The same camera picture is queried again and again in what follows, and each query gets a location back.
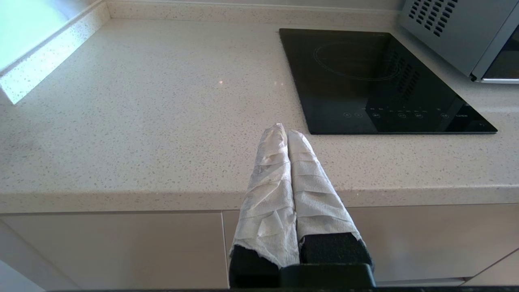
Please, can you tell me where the black glass microwave door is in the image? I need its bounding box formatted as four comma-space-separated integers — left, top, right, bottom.
472, 14, 519, 84

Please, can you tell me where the black glass induction cooktop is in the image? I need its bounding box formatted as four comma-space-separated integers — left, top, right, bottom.
279, 28, 498, 135

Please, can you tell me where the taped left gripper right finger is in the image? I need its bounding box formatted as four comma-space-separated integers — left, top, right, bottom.
287, 130, 374, 266

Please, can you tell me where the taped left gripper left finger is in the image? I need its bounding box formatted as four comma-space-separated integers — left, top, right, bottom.
228, 122, 301, 288

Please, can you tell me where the silver Panasonic microwave oven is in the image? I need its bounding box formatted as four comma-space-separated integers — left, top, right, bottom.
399, 0, 519, 84

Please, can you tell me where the beige cabinet door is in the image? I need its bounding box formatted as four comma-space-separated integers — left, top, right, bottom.
0, 213, 228, 291
222, 204, 519, 284

